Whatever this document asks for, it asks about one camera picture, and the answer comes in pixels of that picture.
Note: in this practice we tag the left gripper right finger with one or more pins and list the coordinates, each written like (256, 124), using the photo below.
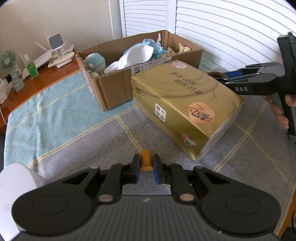
(180, 180)

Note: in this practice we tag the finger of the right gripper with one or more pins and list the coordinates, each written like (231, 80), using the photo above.
(251, 84)
(250, 69)

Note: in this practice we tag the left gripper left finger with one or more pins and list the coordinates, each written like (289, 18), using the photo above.
(113, 180)

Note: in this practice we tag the small orange cylinder toy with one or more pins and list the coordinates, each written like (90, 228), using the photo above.
(146, 161)

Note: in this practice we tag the dark brown scrunchie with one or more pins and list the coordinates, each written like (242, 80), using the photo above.
(217, 75)

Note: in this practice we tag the cream knotted fabric toy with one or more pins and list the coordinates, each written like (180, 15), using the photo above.
(182, 49)

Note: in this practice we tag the blue face mask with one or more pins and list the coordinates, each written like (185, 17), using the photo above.
(158, 48)

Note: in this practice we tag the blue round plush toy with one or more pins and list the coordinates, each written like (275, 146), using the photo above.
(95, 62)

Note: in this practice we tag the white sock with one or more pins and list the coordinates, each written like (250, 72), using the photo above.
(135, 55)

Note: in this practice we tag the person's right hand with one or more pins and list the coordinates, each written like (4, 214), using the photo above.
(280, 118)

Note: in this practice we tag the white louvered doors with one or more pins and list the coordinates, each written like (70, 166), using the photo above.
(232, 34)

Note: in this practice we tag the gold tissue pack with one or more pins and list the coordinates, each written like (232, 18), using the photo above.
(191, 107)

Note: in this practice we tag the white lidded plastic jar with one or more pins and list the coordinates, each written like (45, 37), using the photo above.
(16, 180)

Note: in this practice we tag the brown cardboard box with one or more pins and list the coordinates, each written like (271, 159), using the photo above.
(113, 89)

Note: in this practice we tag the green small box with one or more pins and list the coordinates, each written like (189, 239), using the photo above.
(33, 72)

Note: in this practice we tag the white wifi router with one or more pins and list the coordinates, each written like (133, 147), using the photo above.
(41, 60)

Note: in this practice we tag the white power strip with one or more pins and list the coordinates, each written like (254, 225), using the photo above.
(5, 89)

